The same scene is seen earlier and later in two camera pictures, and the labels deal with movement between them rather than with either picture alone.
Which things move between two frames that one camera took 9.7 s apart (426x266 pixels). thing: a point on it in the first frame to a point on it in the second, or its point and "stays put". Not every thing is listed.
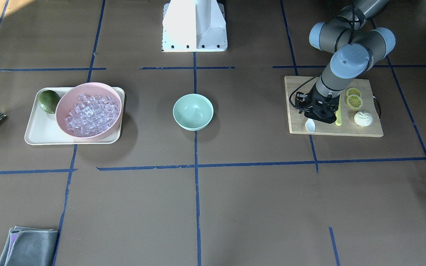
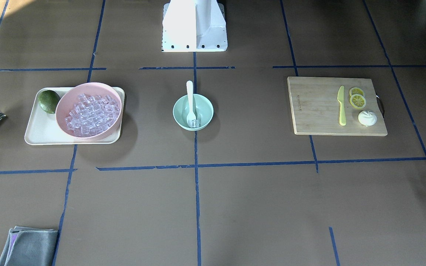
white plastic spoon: [310, 125] to [191, 116]
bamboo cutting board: [357, 115] stays put
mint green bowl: [193, 112] stays put
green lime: [47, 100] stays put
